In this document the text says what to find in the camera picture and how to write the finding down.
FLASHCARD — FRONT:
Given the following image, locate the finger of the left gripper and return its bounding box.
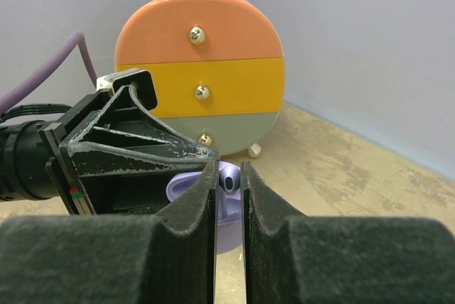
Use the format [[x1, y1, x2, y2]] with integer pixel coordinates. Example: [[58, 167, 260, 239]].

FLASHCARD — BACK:
[[58, 85, 219, 212]]

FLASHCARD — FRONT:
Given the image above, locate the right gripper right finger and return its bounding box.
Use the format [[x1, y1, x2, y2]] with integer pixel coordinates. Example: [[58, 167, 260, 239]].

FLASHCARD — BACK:
[[241, 162, 454, 303]]

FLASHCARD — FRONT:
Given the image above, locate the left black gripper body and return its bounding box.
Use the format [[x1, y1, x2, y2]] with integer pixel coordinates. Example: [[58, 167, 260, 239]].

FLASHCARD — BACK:
[[1, 91, 114, 215]]

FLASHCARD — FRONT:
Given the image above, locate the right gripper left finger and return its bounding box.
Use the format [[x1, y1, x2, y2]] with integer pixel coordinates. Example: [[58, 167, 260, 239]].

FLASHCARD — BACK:
[[0, 158, 219, 304]]

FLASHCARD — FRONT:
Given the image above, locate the purple earbud charging case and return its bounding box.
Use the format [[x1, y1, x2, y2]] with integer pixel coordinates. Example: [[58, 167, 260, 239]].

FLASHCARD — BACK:
[[166, 162, 242, 254]]

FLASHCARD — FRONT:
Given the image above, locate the purple earbud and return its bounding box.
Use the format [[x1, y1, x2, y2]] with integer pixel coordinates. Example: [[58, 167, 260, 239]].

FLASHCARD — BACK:
[[219, 175, 239, 193]]

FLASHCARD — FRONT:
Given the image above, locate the round white drawer cabinet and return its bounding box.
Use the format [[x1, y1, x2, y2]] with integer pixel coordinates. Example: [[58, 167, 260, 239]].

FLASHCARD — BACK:
[[114, 0, 286, 158]]

